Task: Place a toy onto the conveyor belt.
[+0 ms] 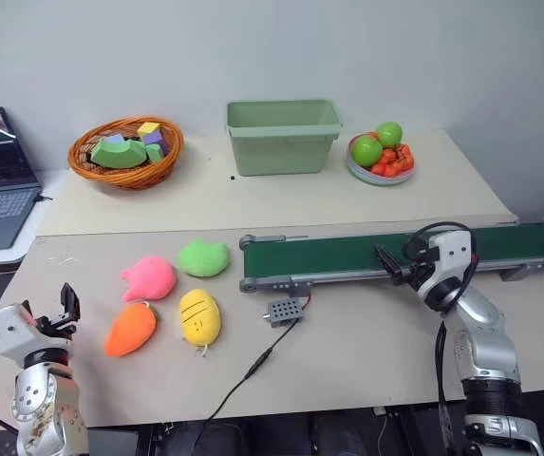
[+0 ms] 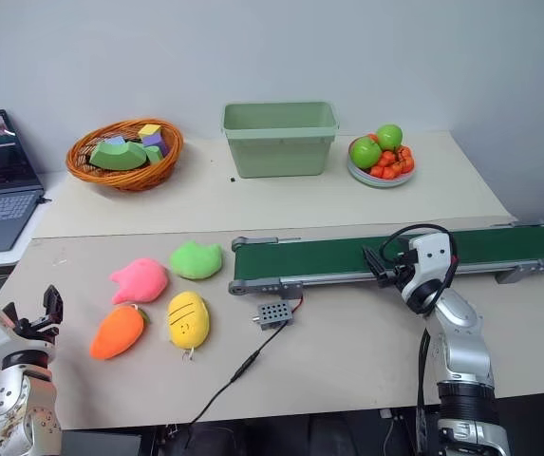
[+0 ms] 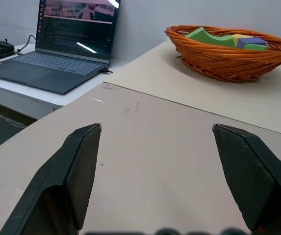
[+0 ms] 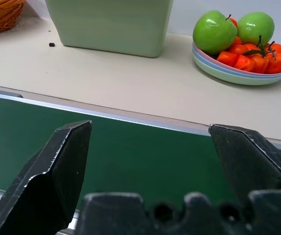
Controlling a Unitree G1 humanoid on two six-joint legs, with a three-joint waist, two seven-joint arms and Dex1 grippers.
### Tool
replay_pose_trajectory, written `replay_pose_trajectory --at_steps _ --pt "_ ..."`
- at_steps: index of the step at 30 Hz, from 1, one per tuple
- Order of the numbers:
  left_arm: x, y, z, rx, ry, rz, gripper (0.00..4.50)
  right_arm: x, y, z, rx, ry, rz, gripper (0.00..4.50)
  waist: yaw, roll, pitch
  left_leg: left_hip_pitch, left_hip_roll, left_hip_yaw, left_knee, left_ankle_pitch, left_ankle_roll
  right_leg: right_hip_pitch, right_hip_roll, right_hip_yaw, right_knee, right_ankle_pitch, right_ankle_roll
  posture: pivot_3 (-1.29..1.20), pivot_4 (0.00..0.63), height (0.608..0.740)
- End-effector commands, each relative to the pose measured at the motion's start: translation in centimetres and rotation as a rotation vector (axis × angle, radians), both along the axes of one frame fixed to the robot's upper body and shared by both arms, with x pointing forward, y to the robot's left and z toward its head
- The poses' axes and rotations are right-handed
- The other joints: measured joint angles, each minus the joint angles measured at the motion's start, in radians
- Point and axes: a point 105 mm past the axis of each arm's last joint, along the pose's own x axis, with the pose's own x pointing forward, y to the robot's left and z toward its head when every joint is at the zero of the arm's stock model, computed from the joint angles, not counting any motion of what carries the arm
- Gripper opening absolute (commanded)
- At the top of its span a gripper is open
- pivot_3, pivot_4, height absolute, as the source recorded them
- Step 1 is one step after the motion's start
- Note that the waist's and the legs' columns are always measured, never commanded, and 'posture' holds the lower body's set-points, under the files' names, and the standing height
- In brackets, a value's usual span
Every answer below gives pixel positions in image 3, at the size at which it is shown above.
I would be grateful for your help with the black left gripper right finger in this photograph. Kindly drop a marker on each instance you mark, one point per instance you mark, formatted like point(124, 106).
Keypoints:
point(253, 176)

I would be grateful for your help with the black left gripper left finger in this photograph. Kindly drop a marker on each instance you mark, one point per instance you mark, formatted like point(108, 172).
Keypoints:
point(64, 176)

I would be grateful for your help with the white side table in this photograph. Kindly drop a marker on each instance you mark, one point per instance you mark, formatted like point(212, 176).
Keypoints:
point(32, 85)

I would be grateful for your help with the black USB plug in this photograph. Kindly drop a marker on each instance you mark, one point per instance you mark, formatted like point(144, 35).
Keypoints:
point(106, 71)

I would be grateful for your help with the orange wicker basket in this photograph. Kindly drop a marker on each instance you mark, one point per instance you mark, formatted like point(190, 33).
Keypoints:
point(231, 61)

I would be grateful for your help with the dark grey laptop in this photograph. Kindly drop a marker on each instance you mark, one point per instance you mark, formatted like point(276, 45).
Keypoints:
point(57, 54)

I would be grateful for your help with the small green foam block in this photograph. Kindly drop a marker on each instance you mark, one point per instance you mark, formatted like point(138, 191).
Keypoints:
point(254, 47)

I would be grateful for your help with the purple foam block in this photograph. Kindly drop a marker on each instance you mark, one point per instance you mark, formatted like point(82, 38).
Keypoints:
point(250, 41)

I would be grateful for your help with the yellow foam block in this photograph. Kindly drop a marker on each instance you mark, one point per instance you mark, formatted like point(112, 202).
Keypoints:
point(240, 37)

